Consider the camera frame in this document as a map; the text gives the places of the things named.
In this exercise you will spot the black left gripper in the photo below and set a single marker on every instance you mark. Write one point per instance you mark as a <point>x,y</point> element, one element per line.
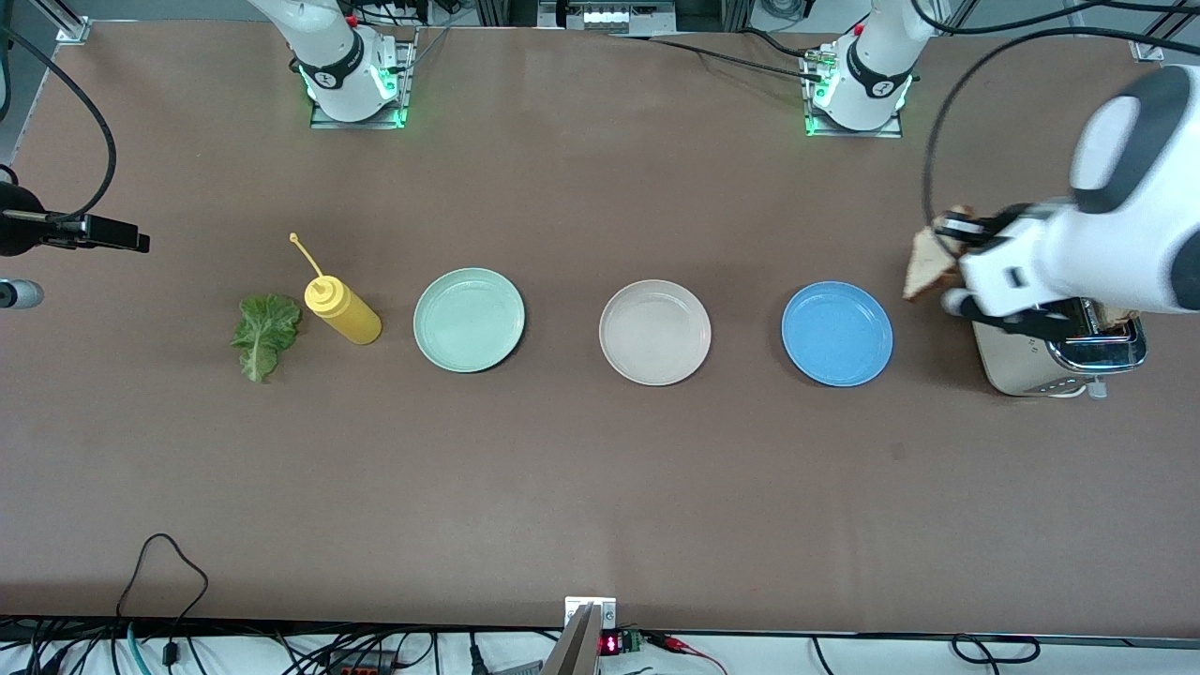
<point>986,228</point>

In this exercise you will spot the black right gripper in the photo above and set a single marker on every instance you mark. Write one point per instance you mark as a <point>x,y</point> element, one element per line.
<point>17,218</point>

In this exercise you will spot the brown bread slice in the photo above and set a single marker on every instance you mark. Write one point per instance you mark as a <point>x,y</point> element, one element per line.
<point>928,267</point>
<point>1120,319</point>

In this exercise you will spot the yellow mustard squeeze bottle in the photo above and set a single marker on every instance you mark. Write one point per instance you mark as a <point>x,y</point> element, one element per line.
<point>347,317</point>

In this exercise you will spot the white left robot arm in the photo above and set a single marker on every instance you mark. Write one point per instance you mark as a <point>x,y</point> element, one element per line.
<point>1125,234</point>

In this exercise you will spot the blue plate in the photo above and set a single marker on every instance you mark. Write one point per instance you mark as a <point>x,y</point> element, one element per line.
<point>837,335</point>

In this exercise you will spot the beige plate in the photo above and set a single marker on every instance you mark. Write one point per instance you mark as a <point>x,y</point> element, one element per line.
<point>654,333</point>

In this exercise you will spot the pale green plate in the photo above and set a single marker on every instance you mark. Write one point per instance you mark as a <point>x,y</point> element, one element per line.
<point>469,321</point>

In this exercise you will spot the beige chrome toaster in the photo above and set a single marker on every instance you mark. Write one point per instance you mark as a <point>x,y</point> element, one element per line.
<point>1012,370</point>

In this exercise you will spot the green lettuce leaf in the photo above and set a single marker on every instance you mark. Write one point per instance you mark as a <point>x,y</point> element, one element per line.
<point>262,333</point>

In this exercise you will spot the grey electronics box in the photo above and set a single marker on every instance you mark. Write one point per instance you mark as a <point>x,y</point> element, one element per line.
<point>609,17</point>

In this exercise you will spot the red connector block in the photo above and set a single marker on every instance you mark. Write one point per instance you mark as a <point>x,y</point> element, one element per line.
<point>356,668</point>

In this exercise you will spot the small red digit display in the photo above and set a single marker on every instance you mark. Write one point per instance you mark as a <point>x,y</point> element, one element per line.
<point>611,644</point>

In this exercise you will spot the grey metal bar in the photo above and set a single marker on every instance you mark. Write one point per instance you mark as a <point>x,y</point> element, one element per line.
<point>574,652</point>

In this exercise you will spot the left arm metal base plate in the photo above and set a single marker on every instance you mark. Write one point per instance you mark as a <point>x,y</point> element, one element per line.
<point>853,133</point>

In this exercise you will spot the aluminium corner bracket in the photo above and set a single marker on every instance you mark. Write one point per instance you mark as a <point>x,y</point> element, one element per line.
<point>1151,45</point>
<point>70,28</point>

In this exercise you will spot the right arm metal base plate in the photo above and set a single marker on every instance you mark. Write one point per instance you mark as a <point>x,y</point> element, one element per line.
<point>356,123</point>

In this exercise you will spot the small metal bracket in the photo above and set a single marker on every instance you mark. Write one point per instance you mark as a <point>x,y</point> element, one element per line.
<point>605,614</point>

